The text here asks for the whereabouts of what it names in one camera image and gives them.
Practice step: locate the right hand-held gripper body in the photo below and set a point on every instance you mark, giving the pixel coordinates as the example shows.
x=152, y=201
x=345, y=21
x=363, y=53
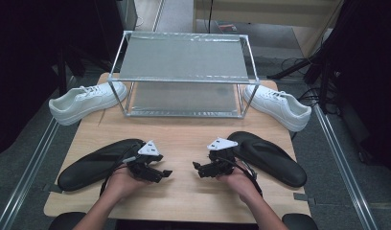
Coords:
x=222, y=143

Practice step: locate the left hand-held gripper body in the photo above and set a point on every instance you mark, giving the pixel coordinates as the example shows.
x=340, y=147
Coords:
x=149, y=149

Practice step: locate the black flip-flop slipper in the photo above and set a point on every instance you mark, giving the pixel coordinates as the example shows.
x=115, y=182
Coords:
x=273, y=159
x=88, y=166

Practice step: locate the white sneaker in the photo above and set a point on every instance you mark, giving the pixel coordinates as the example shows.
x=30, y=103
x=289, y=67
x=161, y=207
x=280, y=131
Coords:
x=81, y=102
x=280, y=107

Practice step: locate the metal shoe rack grey shelves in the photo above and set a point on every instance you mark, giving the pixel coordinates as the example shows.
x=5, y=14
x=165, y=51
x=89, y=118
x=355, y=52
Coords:
x=184, y=57

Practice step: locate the person's right hand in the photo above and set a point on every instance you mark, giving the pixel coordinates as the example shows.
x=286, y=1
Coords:
x=241, y=185

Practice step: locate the person's left hand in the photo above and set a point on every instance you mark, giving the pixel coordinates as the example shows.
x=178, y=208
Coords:
x=123, y=185

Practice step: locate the grey tape piece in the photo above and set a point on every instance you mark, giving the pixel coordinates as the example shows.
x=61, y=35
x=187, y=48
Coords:
x=303, y=198
x=52, y=188

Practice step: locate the black stand leg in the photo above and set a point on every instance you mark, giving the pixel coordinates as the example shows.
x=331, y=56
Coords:
x=289, y=68

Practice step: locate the black chair armrest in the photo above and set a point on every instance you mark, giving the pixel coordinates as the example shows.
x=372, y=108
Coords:
x=65, y=222
x=300, y=222

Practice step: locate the wooden cabinet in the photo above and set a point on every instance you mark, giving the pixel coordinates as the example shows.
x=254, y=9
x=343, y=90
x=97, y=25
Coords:
x=267, y=12

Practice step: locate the black curtain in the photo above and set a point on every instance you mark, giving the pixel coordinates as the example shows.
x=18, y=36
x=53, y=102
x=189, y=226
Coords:
x=369, y=64
x=30, y=64

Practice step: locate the metal floor rail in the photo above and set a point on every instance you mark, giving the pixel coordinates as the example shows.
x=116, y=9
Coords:
x=24, y=179
x=343, y=169

